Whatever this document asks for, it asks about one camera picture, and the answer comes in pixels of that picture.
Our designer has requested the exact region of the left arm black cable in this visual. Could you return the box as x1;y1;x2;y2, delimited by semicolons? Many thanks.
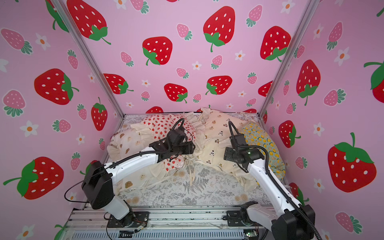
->
63;118;187;205

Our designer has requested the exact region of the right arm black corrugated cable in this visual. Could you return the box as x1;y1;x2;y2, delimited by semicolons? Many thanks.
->
227;120;324;240

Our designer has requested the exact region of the right aluminium frame post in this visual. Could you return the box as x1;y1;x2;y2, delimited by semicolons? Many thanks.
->
258;0;320;120

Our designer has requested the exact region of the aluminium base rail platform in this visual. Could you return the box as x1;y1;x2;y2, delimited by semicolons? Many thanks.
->
57;206;274;240

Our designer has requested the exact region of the left aluminium frame post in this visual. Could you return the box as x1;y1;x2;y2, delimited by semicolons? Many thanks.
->
53;0;125;118

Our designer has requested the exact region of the grey fern print table cloth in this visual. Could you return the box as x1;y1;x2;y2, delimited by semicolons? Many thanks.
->
95;113;286;208

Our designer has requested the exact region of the cream animal print ruffled pillowcase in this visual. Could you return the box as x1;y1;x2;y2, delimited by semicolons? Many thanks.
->
185;109;262;192

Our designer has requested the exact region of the cream bear print pillow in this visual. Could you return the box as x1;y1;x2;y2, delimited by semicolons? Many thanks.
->
107;128;167;195

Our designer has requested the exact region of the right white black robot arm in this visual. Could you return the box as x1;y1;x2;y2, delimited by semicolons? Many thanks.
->
224;134;322;240

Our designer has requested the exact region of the red strawberry print ruffled pillowcase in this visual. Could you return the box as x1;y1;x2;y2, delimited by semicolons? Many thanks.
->
131;113;204;181

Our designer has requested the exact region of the lemon print pillowcase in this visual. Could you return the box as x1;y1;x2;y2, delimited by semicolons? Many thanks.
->
240;122;286;181

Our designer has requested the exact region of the aluminium frame post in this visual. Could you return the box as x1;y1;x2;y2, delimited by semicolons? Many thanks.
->
53;0;125;118
258;0;320;120

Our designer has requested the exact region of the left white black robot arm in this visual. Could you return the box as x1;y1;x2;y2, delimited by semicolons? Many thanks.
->
82;128;196;223

